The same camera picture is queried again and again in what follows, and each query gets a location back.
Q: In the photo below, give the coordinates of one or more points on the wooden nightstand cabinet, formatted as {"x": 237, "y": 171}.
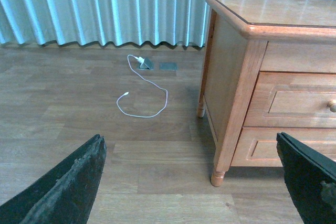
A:
{"x": 247, "y": 37}

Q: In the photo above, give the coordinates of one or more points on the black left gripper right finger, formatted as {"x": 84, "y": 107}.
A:
{"x": 310, "y": 179}

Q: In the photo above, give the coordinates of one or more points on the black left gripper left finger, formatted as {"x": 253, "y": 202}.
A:
{"x": 66, "y": 193}

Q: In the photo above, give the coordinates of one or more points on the pale pleated curtain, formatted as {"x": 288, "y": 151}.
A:
{"x": 177, "y": 22}

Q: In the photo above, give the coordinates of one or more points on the open metal floor socket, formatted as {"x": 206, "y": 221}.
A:
{"x": 147, "y": 65}

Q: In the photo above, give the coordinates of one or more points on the white floor plug adapter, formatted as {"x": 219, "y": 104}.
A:
{"x": 140, "y": 60}

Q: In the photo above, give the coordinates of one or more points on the closed metal floor socket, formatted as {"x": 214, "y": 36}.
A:
{"x": 168, "y": 66}

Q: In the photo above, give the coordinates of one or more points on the wooden drawer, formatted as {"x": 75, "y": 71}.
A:
{"x": 292, "y": 100}
{"x": 257, "y": 145}

